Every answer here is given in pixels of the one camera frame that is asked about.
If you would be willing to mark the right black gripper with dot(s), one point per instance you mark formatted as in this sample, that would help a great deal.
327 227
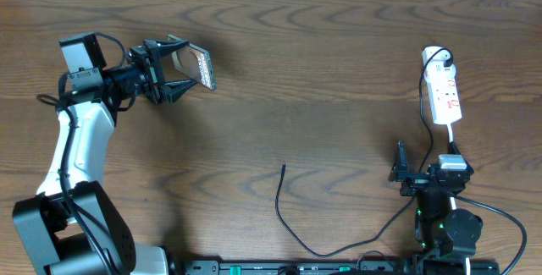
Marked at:
416 181

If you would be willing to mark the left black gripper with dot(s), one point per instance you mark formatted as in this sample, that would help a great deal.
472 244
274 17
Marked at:
157 49

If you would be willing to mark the Samsung Galaxy smartphone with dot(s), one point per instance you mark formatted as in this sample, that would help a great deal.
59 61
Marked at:
194 62

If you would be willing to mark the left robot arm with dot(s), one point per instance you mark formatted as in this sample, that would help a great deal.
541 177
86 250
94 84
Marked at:
70 226

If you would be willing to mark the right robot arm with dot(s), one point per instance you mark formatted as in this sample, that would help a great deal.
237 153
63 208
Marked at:
447 233

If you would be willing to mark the white USB charger plug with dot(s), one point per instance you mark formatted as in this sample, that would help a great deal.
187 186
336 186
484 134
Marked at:
439 67

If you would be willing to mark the white power strip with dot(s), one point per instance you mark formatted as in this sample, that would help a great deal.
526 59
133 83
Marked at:
443 96

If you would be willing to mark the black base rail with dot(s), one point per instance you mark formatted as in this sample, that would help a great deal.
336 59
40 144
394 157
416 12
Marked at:
378 266

